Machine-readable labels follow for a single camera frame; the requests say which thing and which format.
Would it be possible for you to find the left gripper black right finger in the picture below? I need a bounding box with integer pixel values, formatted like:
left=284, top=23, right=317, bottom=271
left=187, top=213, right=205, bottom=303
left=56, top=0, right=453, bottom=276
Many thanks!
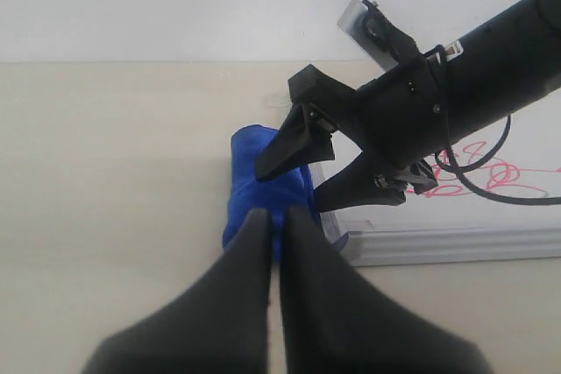
left=280, top=207, right=492, bottom=373

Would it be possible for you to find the aluminium framed whiteboard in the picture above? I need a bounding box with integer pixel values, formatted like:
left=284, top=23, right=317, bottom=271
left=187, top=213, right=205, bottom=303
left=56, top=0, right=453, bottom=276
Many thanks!
left=306, top=137, right=561, bottom=268

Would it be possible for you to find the black camera cable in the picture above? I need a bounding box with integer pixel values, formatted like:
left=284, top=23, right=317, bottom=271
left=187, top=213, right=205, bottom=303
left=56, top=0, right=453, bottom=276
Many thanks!
left=431, top=43, right=561, bottom=208

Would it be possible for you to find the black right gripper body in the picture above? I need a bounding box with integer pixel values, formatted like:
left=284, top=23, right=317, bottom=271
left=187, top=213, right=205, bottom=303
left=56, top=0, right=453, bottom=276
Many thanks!
left=288, top=56, right=444, bottom=193

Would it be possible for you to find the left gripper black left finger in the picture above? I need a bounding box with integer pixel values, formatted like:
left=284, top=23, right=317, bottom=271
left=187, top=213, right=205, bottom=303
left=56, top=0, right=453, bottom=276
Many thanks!
left=83, top=209, right=271, bottom=373

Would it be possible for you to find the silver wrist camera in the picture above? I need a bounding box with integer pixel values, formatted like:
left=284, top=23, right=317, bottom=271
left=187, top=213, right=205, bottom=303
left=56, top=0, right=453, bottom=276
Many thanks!
left=337, top=0, right=420, bottom=72

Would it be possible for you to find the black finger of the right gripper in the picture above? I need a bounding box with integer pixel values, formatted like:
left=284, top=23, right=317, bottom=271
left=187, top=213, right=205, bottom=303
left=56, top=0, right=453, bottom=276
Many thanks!
left=315, top=152, right=406, bottom=210
left=255, top=104, right=336, bottom=181

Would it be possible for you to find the blue microfiber cloth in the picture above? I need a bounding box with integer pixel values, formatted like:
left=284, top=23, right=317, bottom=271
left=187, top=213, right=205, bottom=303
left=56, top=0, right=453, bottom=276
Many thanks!
left=222, top=124, right=321, bottom=263

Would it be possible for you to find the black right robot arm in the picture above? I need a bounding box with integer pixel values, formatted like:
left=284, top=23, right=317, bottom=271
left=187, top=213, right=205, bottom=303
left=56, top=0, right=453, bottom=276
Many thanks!
left=255, top=0, right=560, bottom=212

